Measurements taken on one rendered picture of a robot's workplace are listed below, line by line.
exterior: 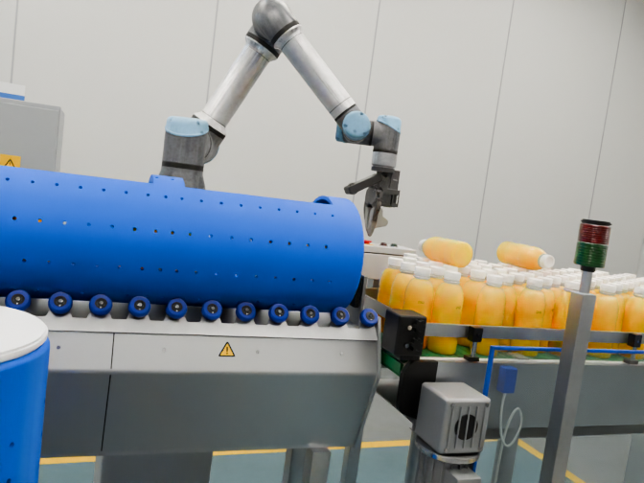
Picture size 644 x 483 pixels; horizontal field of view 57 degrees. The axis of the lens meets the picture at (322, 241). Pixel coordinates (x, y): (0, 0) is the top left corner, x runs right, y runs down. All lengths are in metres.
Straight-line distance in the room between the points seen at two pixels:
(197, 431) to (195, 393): 0.11
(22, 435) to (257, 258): 0.65
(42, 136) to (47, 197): 1.53
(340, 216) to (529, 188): 4.03
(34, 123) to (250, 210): 1.62
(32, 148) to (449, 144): 3.13
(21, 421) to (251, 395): 0.69
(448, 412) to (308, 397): 0.33
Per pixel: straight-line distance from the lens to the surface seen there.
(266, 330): 1.34
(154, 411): 1.36
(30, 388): 0.77
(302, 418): 1.45
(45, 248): 1.23
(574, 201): 5.65
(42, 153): 2.76
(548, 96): 5.42
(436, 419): 1.32
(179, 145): 1.69
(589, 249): 1.39
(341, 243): 1.33
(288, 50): 1.71
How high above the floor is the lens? 1.25
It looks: 5 degrees down
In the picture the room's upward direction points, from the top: 7 degrees clockwise
